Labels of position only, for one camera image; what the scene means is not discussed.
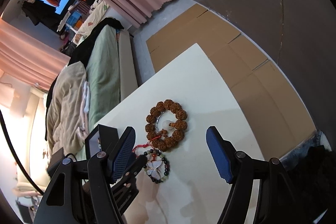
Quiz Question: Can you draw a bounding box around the butterfly dark bead bracelet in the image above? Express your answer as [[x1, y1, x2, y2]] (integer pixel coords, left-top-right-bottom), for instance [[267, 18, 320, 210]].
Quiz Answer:
[[142, 148, 171, 184]]

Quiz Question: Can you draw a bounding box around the red string bracelet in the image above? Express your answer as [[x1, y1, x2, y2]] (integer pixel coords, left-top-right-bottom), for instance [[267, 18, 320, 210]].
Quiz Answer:
[[132, 134, 162, 159]]

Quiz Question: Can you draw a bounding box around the black jewelry box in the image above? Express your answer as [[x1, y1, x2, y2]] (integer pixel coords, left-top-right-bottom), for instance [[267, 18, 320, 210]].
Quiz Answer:
[[85, 124, 119, 160]]

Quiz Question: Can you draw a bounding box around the brown wooden bead bracelet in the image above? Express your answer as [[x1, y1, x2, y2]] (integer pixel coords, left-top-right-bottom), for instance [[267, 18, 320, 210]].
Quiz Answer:
[[144, 99, 189, 152]]

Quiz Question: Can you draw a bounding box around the thin silver bangle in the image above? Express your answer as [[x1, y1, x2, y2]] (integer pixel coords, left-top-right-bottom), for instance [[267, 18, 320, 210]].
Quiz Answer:
[[155, 111, 177, 136]]

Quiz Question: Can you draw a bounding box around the white low table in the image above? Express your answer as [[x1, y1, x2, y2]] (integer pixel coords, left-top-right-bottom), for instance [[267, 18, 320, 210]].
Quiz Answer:
[[99, 44, 262, 223]]

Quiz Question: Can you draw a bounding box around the beige blanket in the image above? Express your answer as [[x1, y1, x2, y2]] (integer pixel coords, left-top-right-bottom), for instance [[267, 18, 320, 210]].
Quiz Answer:
[[46, 62, 87, 155]]

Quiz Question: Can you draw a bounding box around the flattened cardboard on floor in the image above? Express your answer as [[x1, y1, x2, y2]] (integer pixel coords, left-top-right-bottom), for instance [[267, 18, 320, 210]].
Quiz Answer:
[[146, 4, 316, 159]]

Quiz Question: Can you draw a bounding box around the pink white plush cloth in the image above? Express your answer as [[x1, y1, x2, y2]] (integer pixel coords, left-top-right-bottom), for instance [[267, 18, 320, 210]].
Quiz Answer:
[[78, 81, 91, 140]]

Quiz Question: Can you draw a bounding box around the green bed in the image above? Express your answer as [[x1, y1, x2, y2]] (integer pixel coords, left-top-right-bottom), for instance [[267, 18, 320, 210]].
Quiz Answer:
[[73, 25, 137, 160]]

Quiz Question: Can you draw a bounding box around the black clothing on bed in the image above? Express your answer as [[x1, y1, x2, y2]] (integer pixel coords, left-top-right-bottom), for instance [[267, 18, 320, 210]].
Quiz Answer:
[[44, 17, 125, 140]]

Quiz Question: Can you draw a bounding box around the pink curtain left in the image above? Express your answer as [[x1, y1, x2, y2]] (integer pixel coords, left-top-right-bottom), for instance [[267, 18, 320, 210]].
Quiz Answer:
[[0, 20, 70, 90]]

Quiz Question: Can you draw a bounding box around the patterned cream bedding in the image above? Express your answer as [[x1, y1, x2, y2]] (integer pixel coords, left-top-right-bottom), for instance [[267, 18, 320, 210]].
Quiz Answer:
[[72, 0, 109, 45]]

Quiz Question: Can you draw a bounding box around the black hanging garment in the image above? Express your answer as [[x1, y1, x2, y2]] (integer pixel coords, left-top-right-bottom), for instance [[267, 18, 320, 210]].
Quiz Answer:
[[22, 0, 61, 32]]

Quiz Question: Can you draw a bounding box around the dark wooden wardrobe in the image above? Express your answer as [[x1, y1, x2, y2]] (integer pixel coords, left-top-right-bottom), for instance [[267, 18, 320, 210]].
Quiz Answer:
[[195, 0, 335, 134]]

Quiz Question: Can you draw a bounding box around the black cable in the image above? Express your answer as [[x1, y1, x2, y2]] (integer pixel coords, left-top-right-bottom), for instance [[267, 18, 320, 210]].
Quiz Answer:
[[0, 108, 46, 196]]

